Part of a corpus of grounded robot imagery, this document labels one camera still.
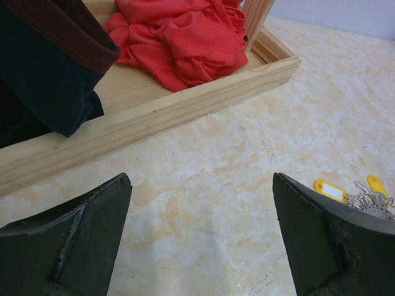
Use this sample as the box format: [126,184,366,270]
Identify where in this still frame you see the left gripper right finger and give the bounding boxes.
[273,173,394,295]

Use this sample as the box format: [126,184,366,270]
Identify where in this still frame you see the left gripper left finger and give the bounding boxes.
[1,173,132,295]

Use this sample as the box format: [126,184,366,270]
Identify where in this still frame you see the metal numbered key organiser ring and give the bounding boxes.
[344,180,395,221]

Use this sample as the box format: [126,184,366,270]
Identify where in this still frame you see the key with yellow window tag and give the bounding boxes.
[314,179,348,204]

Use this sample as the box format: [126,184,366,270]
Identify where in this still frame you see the wooden clothes rack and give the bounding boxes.
[1,1,301,196]

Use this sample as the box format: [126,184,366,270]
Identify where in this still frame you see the dark navy garment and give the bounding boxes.
[1,1,120,147]

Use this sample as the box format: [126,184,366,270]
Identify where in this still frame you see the red crumpled cloth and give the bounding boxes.
[104,1,248,92]

